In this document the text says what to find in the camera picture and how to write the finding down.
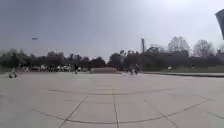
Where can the low stone plinth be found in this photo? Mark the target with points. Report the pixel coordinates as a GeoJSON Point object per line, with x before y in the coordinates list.
{"type": "Point", "coordinates": [104, 70]}

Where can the group of people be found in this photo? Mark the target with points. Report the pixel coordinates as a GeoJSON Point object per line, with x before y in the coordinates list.
{"type": "Point", "coordinates": [133, 70]}

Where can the tall dark tower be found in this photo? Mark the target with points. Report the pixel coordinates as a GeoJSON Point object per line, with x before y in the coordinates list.
{"type": "Point", "coordinates": [142, 45]}

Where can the row of parked vehicles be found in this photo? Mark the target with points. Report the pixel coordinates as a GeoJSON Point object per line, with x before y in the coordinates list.
{"type": "Point", "coordinates": [63, 68]}

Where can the dark building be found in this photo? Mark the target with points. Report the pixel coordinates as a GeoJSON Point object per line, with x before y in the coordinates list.
{"type": "Point", "coordinates": [173, 58]}

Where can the low stone kerb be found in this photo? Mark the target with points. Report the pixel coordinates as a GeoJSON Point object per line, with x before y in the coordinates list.
{"type": "Point", "coordinates": [186, 74]}

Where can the grass strip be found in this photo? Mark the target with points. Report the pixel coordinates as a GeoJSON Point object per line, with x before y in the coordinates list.
{"type": "Point", "coordinates": [196, 69]}

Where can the row of trees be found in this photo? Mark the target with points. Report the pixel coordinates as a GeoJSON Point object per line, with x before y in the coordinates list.
{"type": "Point", "coordinates": [13, 60]}

